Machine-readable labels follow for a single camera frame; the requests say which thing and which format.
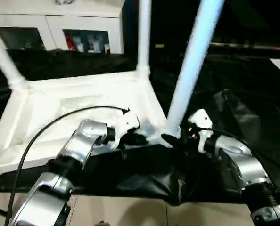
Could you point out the white plastic table top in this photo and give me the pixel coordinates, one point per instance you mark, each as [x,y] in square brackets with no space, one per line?
[71,101]

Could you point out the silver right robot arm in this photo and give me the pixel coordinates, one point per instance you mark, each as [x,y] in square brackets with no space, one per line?
[243,160]

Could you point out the black work mat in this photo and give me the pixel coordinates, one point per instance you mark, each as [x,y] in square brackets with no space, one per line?
[142,174]

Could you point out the dark metal rod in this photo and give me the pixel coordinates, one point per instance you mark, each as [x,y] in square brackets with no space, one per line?
[248,46]

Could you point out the black case with gold label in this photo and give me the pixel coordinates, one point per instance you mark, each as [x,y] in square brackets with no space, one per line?
[166,23]

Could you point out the white glass-door cabinet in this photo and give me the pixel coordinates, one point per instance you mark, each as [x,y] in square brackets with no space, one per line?
[48,21]

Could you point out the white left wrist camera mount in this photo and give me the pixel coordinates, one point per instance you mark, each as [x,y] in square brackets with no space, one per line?
[126,127]

